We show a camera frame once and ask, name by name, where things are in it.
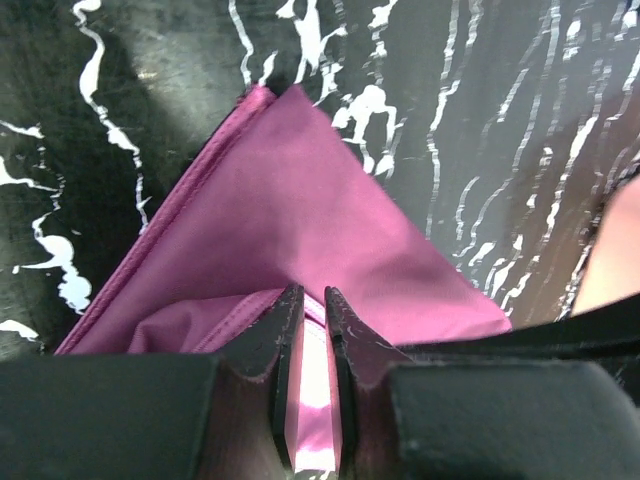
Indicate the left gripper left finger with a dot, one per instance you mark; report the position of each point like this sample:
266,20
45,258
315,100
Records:
258,405

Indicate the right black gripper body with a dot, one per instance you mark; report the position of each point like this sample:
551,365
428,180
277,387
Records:
605,333

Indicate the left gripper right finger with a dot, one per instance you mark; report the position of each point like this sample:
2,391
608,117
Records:
364,426

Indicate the magenta cloth napkin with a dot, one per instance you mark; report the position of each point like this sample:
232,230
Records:
275,197

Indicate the pink compartment tray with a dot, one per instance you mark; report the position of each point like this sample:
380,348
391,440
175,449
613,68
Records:
612,271

